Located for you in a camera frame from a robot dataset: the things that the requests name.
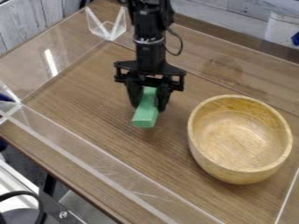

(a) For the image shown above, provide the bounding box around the brown wooden bowl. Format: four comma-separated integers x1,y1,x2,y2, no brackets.
187,94,293,185

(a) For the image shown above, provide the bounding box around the green rectangular block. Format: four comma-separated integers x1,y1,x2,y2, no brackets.
132,87,159,129

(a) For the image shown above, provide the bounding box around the blue object at right edge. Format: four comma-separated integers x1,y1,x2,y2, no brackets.
291,32,299,46

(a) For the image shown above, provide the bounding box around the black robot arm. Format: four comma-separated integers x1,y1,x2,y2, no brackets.
113,0,187,112

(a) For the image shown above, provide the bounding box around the clear acrylic enclosure wall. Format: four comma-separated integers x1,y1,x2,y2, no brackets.
0,12,299,224

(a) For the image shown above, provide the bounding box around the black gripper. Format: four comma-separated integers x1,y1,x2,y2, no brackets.
113,38,185,112

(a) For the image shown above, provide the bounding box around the black table leg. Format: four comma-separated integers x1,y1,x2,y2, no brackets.
42,174,57,196

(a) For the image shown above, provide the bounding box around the white container in background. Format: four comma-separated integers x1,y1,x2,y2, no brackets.
264,11,299,50

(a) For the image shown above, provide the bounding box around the black chair at corner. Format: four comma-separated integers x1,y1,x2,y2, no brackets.
0,191,85,224

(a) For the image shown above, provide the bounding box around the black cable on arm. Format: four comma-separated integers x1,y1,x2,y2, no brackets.
163,25,184,57

